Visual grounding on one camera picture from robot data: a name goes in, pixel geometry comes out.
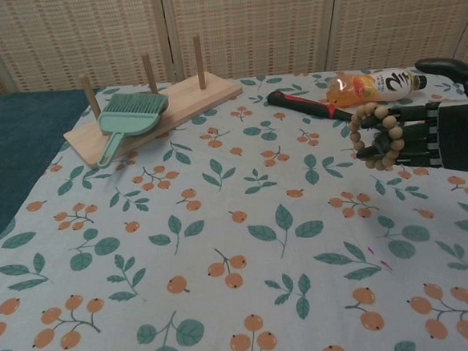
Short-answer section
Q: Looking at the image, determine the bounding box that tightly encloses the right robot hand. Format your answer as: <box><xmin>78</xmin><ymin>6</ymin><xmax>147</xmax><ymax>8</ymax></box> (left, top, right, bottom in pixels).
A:
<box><xmin>349</xmin><ymin>54</ymin><xmax>468</xmax><ymax>184</ymax></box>

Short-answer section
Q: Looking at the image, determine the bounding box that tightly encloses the wooden bead bracelet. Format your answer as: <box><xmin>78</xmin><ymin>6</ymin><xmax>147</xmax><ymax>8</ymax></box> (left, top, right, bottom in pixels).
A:
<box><xmin>347</xmin><ymin>99</ymin><xmax>408</xmax><ymax>173</ymax></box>

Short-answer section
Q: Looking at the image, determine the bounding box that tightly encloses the mint green hand brush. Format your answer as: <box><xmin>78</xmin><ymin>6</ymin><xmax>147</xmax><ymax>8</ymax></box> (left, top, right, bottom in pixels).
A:
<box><xmin>93</xmin><ymin>89</ymin><xmax>174</xmax><ymax>169</ymax></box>

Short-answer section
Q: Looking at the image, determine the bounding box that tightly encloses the orange drink bottle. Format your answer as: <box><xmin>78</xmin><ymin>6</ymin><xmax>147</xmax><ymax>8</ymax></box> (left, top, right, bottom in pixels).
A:
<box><xmin>324</xmin><ymin>68</ymin><xmax>430</xmax><ymax>111</ymax></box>

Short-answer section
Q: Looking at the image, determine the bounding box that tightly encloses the red black claw hammer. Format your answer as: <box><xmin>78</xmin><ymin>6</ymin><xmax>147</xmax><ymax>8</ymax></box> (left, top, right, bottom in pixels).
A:
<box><xmin>266</xmin><ymin>85</ymin><xmax>356</xmax><ymax>128</ymax></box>

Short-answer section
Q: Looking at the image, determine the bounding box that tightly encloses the woven folding screen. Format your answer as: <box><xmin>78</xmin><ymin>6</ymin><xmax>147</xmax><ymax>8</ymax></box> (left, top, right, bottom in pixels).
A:
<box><xmin>0</xmin><ymin>0</ymin><xmax>468</xmax><ymax>100</ymax></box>

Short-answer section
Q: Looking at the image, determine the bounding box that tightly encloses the floral tablecloth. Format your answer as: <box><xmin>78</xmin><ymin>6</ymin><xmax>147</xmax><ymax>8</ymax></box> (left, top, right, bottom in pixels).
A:
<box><xmin>0</xmin><ymin>60</ymin><xmax>468</xmax><ymax>351</ymax></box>

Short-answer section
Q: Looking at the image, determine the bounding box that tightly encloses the wooden board with three pegs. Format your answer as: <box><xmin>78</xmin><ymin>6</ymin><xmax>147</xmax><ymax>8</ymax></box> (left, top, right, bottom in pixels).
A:
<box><xmin>56</xmin><ymin>31</ymin><xmax>248</xmax><ymax>170</ymax></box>

